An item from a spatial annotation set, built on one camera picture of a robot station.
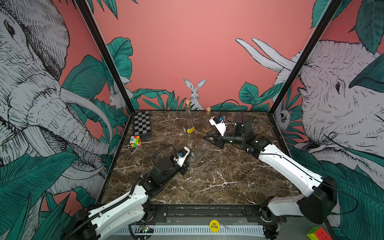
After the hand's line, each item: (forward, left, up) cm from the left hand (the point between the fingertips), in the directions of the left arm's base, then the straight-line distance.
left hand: (190, 152), depth 76 cm
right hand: (+4, -8, +11) cm, 14 cm away
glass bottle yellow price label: (+22, +1, -7) cm, 23 cm away
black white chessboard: (+35, +36, -14) cm, 52 cm away
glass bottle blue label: (+10, -6, -18) cm, 21 cm away
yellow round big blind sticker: (-31, -10, -17) cm, 37 cm away
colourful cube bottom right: (-36, -57, -14) cm, 69 cm away
